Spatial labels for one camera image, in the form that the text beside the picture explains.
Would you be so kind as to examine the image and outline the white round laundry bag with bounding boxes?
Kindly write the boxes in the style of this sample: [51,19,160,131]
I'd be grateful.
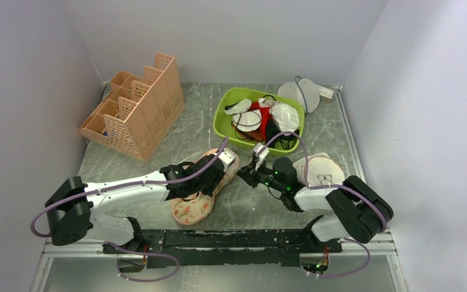
[277,75,320,114]

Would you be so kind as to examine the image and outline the floral mesh laundry bag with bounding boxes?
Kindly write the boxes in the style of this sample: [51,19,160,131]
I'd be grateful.
[170,148,240,225]

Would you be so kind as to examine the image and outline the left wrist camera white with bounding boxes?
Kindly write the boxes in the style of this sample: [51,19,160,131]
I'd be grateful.
[219,148,239,172]

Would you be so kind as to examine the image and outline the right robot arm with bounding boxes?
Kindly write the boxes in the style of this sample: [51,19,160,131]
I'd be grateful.
[237,153,394,252]

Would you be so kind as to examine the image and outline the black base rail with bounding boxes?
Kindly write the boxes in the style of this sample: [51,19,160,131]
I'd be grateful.
[103,229,343,269]

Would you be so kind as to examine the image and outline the purple cable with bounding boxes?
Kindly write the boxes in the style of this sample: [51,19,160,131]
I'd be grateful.
[263,131,387,235]
[30,136,229,238]

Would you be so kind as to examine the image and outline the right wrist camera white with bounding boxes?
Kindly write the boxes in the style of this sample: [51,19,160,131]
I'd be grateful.
[254,142,269,170]

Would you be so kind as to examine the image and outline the black bra in bin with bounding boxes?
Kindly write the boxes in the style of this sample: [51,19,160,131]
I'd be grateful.
[265,120,297,150]

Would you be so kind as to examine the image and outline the white crumpled bra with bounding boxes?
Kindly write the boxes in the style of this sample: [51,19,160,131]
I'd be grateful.
[258,97,300,132]

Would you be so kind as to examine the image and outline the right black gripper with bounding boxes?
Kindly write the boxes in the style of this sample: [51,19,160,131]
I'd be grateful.
[236,158,285,193]

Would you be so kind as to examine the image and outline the peach plastic file organizer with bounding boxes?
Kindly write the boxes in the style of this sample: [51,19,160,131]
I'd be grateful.
[78,53,185,162]

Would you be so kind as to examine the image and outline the small white label box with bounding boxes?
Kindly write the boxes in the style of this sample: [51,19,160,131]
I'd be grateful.
[316,85,334,100]

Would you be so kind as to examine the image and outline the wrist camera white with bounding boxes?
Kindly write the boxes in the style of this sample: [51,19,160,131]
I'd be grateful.
[254,142,269,170]
[219,148,239,172]

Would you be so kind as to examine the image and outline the red bra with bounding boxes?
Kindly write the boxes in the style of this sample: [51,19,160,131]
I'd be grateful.
[249,102,272,141]

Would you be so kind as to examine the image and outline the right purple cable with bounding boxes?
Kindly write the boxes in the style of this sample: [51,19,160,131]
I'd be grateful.
[263,131,387,235]

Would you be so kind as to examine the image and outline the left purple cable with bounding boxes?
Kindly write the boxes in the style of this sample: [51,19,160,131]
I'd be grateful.
[30,136,229,238]

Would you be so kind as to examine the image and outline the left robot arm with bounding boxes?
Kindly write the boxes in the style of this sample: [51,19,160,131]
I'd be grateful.
[45,151,237,253]

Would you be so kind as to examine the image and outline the white bra black trim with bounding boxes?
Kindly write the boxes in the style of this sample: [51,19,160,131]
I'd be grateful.
[224,99,263,142]

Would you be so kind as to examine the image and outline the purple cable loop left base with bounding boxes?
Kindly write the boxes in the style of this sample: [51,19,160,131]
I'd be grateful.
[103,242,181,283]

